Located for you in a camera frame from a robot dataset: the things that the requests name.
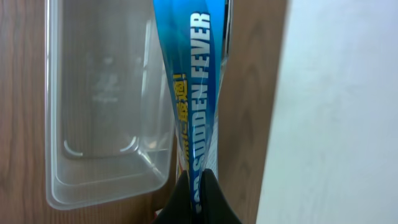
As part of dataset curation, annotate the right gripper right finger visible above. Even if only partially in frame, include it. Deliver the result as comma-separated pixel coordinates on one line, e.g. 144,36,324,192
200,169,242,224

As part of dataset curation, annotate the clear plastic container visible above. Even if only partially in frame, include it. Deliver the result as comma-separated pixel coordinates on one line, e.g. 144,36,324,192
45,0,174,210

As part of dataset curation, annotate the blue fever patch box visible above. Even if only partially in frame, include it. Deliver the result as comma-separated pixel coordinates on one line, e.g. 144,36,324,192
154,0,233,215

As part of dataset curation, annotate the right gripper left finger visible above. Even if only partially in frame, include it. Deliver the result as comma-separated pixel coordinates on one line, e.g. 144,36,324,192
152,171,192,224

